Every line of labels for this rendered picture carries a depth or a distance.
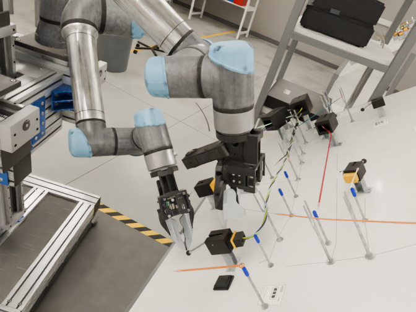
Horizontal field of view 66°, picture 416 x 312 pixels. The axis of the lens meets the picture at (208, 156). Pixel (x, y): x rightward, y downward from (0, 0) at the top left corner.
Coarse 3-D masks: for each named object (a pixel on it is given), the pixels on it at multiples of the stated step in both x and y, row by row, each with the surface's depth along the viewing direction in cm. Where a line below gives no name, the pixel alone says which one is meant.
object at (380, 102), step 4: (372, 100) 115; (376, 100) 113; (380, 100) 112; (368, 104) 115; (372, 104) 114; (376, 104) 113; (380, 104) 113; (384, 104) 112; (364, 108) 116; (376, 108) 114; (380, 108) 114; (380, 112) 114; (384, 112) 114; (380, 116) 114
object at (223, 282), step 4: (220, 276) 74; (224, 276) 74; (228, 276) 73; (232, 276) 73; (220, 280) 73; (224, 280) 72; (228, 280) 72; (232, 280) 72; (216, 284) 72; (220, 284) 72; (224, 284) 71; (228, 284) 71; (216, 288) 72; (220, 288) 71; (224, 288) 71; (228, 288) 70
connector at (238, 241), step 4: (236, 232) 74; (240, 232) 74; (228, 236) 74; (236, 236) 73; (240, 236) 72; (244, 236) 73; (228, 240) 73; (236, 240) 72; (240, 240) 72; (244, 240) 73; (228, 244) 73; (236, 244) 72; (240, 244) 72
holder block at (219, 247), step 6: (228, 228) 75; (210, 234) 77; (216, 234) 76; (222, 234) 74; (228, 234) 74; (210, 240) 74; (216, 240) 73; (222, 240) 72; (210, 246) 75; (216, 246) 74; (222, 246) 73; (228, 246) 73; (210, 252) 76; (216, 252) 75; (222, 252) 74; (228, 252) 73
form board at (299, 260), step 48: (288, 144) 133; (384, 144) 95; (288, 192) 97; (336, 192) 85; (384, 192) 75; (192, 240) 98; (288, 240) 76; (336, 240) 68; (384, 240) 62; (144, 288) 87; (192, 288) 77; (240, 288) 69; (288, 288) 62; (336, 288) 57; (384, 288) 53
